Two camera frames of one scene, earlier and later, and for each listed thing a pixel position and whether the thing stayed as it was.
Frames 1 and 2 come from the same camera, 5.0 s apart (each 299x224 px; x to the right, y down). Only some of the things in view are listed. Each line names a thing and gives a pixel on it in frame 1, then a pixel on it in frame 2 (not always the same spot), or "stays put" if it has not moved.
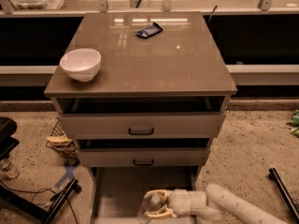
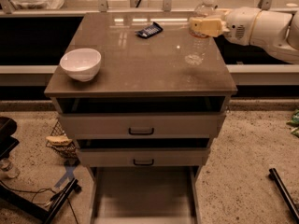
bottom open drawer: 118,192 stays put
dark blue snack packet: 149,31 stays put
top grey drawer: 142,125 stays put
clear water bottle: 151,203 to 208,8
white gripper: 177,202 to 239,24
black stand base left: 7,145 stays put
